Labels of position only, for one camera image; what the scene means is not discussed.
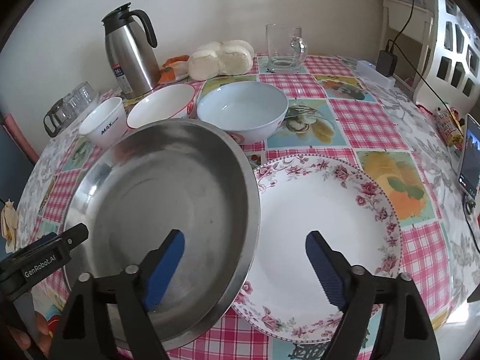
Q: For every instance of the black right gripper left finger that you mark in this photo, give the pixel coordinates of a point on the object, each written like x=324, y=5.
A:
x=158, y=268

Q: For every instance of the white power strip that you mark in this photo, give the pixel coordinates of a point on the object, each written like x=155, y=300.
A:
x=369, y=71

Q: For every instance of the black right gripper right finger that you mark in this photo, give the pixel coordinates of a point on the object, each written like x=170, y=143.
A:
x=332, y=270

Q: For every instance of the white lattice chair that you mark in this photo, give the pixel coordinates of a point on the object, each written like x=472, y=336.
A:
x=452, y=70

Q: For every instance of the smartphone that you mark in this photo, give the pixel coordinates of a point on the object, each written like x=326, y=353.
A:
x=469, y=167

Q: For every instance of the person's left hand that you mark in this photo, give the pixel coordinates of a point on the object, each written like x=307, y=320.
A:
x=44, y=339

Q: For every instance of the large pale blue bowl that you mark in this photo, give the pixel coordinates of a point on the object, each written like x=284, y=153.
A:
x=248, y=111

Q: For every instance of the glass coffee pot black handle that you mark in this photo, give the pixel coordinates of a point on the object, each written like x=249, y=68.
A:
x=57, y=118

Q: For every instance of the crumpled beige paper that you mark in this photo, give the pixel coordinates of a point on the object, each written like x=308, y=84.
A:
x=9, y=226

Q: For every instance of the small white square bowl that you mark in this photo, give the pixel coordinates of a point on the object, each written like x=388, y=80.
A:
x=106, y=124

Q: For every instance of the orange snack packet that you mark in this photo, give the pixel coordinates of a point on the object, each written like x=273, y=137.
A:
x=174, y=69

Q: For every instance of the pink rolled mat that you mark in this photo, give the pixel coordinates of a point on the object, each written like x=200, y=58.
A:
x=10, y=125

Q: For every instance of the glass mug with handle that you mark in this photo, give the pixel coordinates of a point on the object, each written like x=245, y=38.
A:
x=287, y=50

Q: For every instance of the red rimmed strawberry bowl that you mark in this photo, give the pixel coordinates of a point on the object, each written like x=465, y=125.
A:
x=174, y=101

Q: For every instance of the steel thermos jug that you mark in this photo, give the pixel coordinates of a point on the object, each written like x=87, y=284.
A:
x=129, y=42

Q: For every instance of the checkered picture tablecloth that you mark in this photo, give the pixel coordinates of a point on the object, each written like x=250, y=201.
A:
x=440, y=249

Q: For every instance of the clear drinking glass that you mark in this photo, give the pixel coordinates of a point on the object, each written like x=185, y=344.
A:
x=80, y=98

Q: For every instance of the black charger plug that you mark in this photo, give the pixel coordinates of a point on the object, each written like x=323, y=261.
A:
x=387, y=60

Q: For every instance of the bag of steamed buns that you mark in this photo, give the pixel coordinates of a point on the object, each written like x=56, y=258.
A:
x=230, y=58

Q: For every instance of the colourful small packet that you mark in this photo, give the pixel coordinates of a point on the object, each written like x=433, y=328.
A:
x=448, y=125

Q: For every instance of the large steel plate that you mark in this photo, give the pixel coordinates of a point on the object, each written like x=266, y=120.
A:
x=179, y=174

